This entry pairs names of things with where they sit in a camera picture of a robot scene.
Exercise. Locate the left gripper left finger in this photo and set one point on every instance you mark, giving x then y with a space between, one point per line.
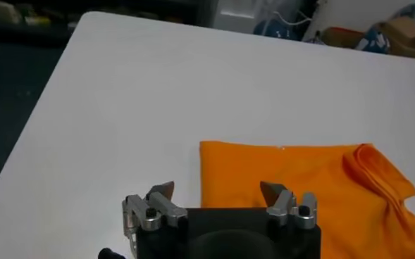
158 207

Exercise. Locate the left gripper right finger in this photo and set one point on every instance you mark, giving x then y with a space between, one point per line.
284 204

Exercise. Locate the orange t-shirt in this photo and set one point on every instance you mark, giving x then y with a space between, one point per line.
298 176

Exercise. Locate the blue plastic water jug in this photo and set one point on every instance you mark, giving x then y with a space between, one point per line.
274 30

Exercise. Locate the open cardboard box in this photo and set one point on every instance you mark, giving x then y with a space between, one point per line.
341 37

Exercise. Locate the white metal jug rack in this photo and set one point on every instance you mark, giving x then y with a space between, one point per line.
289 23

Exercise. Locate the blue and white package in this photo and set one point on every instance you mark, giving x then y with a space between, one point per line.
372 40

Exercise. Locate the white water dispenser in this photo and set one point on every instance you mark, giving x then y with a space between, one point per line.
235 17

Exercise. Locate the cardboard box with flap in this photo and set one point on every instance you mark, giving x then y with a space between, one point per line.
408 35

